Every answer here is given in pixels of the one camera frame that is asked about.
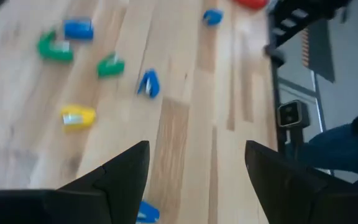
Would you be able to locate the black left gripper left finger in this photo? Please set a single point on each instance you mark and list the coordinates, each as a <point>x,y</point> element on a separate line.
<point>73,205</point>

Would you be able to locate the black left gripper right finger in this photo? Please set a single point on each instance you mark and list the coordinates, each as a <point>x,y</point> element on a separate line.
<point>306,202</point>

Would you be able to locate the small green stapler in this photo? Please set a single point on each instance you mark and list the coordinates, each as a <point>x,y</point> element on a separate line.
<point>110,67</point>
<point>53,53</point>

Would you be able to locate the person's leg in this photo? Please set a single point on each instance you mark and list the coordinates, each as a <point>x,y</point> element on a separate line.
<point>337,149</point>

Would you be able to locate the dark grey box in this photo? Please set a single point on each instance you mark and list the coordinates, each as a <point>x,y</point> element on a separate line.
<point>322,53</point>

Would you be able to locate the red desk lamp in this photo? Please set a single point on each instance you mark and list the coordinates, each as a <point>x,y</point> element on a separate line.
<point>252,3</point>

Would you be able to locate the black table-level camera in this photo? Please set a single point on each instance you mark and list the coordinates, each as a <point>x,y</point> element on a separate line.
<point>292,113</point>

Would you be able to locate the black aluminium table frame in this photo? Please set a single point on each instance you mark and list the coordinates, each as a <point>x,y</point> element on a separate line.
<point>291,12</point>

